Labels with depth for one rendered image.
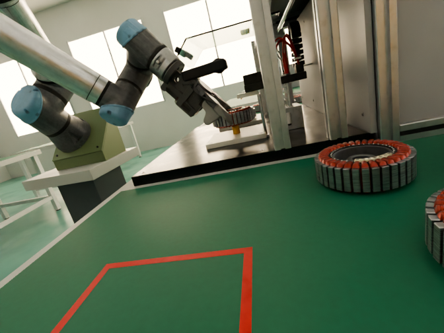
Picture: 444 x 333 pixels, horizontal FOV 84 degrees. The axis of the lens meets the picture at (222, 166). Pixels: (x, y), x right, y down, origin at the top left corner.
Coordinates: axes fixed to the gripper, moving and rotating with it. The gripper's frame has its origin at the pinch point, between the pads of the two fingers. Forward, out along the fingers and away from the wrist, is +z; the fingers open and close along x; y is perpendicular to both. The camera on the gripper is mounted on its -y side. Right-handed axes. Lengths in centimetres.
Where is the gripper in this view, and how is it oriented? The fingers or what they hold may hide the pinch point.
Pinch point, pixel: (235, 117)
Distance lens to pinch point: 67.1
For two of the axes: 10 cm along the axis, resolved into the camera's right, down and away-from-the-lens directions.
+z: 7.5, 6.5, 1.2
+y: -6.5, 6.9, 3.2
